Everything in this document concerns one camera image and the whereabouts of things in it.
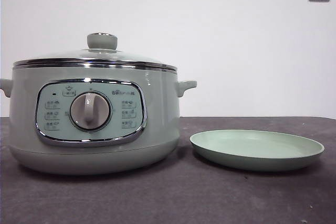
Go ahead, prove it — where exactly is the glass lid with green knob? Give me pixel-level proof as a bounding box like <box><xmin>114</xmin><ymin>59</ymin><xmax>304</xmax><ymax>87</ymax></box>
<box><xmin>13</xmin><ymin>32</ymin><xmax>176</xmax><ymax>71</ymax></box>

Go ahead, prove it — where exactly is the pale green electric steamer pot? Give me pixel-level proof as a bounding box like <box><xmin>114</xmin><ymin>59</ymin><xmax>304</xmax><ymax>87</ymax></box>
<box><xmin>0</xmin><ymin>62</ymin><xmax>197</xmax><ymax>176</ymax></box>

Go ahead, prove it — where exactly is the pale green round plate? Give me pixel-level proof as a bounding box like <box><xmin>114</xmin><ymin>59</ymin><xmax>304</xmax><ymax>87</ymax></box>
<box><xmin>189</xmin><ymin>129</ymin><xmax>325</xmax><ymax>172</ymax></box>

